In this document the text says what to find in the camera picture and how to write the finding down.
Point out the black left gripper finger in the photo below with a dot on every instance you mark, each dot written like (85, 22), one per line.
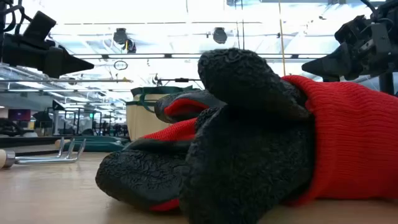
(68, 63)

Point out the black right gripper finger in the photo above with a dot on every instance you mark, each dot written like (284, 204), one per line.
(332, 63)

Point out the beige green canvas gardening bag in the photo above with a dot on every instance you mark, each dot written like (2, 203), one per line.
(140, 121)

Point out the red and black work glove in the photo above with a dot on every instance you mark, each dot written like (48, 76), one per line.
(248, 155)
(140, 177)

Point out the dark round ceiling fixture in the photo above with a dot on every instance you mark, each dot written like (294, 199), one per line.
(120, 35)
(219, 35)

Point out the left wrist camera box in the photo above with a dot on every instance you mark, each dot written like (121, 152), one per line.
(38, 28)

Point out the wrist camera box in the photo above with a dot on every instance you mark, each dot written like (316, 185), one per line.
(38, 28)
(351, 29)

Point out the black frame post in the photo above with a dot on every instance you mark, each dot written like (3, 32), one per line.
(386, 84)

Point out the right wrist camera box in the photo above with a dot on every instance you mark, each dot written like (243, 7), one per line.
(351, 29)

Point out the dark wall monitor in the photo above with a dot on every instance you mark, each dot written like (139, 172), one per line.
(19, 114)

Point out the black table edge rail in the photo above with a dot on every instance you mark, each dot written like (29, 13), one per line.
(25, 141)

